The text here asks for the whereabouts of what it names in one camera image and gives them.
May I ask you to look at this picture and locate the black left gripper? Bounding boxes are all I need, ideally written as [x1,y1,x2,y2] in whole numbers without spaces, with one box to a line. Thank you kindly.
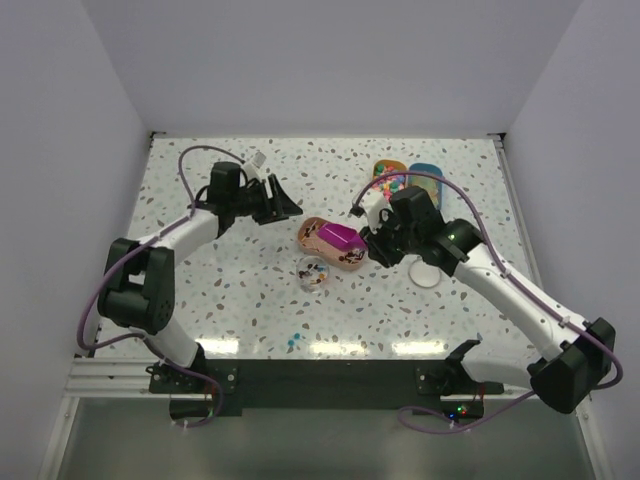
[230,174,302,225]

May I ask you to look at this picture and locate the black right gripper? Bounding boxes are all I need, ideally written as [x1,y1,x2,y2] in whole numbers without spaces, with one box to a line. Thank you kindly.
[359,210,421,268]

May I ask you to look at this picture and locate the magenta plastic scoop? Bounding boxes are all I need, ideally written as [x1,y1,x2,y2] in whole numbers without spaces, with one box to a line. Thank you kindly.
[317,223,366,252]

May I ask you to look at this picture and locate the pink tray of lollipops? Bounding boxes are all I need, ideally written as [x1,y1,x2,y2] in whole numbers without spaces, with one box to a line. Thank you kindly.
[296,217,366,271]

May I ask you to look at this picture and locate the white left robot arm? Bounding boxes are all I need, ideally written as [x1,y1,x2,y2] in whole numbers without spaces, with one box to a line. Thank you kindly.
[97,162,303,392]

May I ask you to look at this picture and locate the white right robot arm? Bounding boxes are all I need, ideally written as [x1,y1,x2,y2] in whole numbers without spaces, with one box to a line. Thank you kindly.
[351,187,617,414]

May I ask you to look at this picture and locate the blue tray of wrapped candies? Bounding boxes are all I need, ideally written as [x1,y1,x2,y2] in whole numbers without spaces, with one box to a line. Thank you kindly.
[406,163,443,210]

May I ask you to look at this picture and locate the tan tray of star candies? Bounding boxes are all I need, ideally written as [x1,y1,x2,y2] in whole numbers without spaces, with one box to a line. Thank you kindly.
[372,159,407,200]

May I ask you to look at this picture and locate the round silver jar lid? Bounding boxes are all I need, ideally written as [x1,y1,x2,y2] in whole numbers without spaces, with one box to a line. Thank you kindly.
[408,257,441,289]

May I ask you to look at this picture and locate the clear glass jar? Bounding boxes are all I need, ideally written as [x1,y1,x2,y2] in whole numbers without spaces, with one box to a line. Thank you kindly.
[295,256,330,293]

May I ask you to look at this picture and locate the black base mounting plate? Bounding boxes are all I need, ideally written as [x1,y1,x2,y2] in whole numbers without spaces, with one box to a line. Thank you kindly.
[146,359,504,422]

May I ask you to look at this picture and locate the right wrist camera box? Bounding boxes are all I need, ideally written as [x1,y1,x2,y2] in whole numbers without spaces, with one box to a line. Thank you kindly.
[350,190,389,230]

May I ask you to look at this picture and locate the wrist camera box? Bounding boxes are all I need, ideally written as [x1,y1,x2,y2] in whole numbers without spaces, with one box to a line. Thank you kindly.
[243,151,266,178]
[350,190,389,230]

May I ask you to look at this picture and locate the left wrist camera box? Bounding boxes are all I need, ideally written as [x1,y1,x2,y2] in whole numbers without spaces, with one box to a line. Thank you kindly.
[243,151,266,178]

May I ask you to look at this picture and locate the aluminium front frame rail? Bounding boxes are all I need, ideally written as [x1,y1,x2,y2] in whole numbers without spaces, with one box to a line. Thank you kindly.
[64,358,528,400]

